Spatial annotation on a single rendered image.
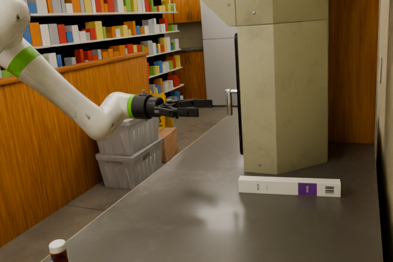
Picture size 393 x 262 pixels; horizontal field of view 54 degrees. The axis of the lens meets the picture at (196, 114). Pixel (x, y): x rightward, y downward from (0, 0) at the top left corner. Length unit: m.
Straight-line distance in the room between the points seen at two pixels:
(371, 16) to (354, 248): 0.86
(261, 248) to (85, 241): 0.42
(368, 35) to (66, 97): 1.07
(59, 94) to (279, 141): 0.74
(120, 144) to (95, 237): 2.49
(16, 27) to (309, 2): 0.88
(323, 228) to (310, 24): 0.60
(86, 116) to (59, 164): 2.09
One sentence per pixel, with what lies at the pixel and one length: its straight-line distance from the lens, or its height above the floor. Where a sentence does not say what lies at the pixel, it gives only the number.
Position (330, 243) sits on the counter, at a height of 0.94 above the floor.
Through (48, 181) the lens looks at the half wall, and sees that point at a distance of 3.37.
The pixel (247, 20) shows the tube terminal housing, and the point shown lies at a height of 1.42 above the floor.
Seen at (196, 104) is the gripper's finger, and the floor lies 1.14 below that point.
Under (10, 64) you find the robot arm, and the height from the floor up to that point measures 1.34.
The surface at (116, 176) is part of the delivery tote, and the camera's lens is 3.61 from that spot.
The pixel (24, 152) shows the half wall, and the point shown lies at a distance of 3.16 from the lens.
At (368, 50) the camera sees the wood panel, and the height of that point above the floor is 1.29.
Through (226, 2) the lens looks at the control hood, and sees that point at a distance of 1.21.
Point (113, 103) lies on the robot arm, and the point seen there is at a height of 1.17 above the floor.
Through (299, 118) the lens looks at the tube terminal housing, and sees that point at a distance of 1.26.
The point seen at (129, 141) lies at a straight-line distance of 3.41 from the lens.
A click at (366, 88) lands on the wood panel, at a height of 1.15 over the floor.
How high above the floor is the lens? 1.43
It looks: 13 degrees down
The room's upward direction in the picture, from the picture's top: 4 degrees counter-clockwise
